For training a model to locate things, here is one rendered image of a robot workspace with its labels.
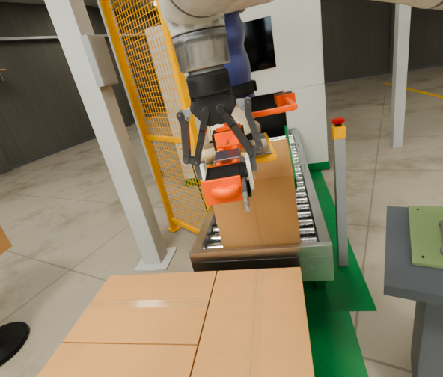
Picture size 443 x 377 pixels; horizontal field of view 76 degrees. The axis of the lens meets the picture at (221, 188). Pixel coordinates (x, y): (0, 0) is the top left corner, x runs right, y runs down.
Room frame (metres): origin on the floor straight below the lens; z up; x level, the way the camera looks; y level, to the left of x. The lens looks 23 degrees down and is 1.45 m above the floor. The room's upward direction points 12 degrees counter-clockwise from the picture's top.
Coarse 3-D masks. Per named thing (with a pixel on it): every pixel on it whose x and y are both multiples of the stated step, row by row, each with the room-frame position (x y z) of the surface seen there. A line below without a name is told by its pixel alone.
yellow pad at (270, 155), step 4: (264, 132) 1.26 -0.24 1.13; (268, 140) 1.13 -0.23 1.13; (268, 144) 1.07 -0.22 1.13; (268, 148) 1.01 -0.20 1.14; (272, 148) 1.02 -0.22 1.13; (268, 152) 0.97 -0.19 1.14; (272, 152) 0.97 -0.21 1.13; (256, 156) 0.96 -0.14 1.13; (260, 156) 0.95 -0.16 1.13; (264, 156) 0.94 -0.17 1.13; (268, 156) 0.94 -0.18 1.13; (272, 156) 0.93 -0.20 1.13; (276, 156) 0.93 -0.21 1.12; (256, 160) 0.94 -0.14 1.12; (260, 160) 0.94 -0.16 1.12; (264, 160) 0.94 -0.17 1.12; (268, 160) 0.94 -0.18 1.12; (272, 160) 0.94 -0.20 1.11
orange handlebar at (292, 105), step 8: (288, 104) 1.22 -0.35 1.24; (296, 104) 1.13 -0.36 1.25; (256, 112) 1.14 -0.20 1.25; (264, 112) 1.13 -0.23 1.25; (272, 112) 1.13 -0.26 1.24; (280, 112) 1.13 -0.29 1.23; (224, 144) 0.75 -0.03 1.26; (232, 144) 0.74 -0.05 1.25; (240, 152) 0.74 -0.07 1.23; (216, 192) 0.47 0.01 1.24; (224, 192) 0.47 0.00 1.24; (232, 192) 0.46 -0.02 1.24
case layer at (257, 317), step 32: (128, 288) 1.14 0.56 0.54; (160, 288) 1.09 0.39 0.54; (192, 288) 1.04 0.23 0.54; (224, 288) 1.00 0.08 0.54; (256, 288) 0.96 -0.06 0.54; (288, 288) 0.92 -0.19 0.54; (96, 320) 0.97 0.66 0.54; (128, 320) 0.93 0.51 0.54; (160, 320) 0.89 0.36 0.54; (192, 320) 0.86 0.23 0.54; (224, 320) 0.82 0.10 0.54; (256, 320) 0.79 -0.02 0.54; (288, 320) 0.76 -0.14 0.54; (64, 352) 0.84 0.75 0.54; (96, 352) 0.80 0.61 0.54; (128, 352) 0.77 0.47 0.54; (160, 352) 0.74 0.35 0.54; (192, 352) 0.72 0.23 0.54; (224, 352) 0.69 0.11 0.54; (256, 352) 0.66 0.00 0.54; (288, 352) 0.64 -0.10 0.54
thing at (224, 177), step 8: (208, 168) 0.56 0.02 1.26; (216, 168) 0.54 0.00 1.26; (224, 168) 0.53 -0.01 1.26; (232, 168) 0.52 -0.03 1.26; (208, 176) 0.52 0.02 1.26; (216, 176) 0.50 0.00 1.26; (224, 176) 0.49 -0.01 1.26; (232, 176) 0.49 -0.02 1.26; (240, 176) 0.48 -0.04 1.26; (208, 184) 0.49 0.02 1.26; (216, 184) 0.48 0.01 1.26; (224, 184) 0.48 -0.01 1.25; (232, 184) 0.48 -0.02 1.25; (240, 184) 0.48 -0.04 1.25; (208, 192) 0.49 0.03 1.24; (240, 192) 0.48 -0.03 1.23; (208, 200) 0.49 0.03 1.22; (216, 200) 0.48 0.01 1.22; (224, 200) 0.48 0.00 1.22; (232, 200) 0.48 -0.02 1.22
